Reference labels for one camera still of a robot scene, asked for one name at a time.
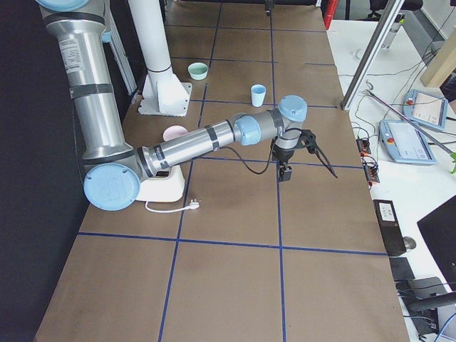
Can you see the orange terminal connector strip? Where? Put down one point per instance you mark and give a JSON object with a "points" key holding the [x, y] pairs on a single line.
{"points": [[369, 163]]}

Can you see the green bowl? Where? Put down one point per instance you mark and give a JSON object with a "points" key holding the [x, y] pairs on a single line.
{"points": [[198, 71]]}

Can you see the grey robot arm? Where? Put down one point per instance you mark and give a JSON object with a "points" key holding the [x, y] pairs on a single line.
{"points": [[117, 174]]}

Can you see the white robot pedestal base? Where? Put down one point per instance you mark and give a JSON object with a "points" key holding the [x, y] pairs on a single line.
{"points": [[163, 92]]}

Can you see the cream toaster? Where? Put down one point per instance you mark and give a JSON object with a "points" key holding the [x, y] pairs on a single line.
{"points": [[163, 189]]}

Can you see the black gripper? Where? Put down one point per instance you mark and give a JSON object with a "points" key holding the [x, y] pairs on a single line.
{"points": [[268, 7], [283, 155]]}

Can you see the pink bowl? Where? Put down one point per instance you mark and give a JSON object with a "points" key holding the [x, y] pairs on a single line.
{"points": [[173, 132]]}

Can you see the black laptop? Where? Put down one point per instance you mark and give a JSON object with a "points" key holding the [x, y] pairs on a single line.
{"points": [[438, 230]]}

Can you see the blue teach pendant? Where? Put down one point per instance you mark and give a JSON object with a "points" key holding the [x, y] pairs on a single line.
{"points": [[426, 109], [404, 144]]}

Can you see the black power box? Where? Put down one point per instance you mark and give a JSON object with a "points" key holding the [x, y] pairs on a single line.
{"points": [[389, 227]]}

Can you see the aluminium frame post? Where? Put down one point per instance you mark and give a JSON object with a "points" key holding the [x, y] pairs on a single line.
{"points": [[382, 36]]}

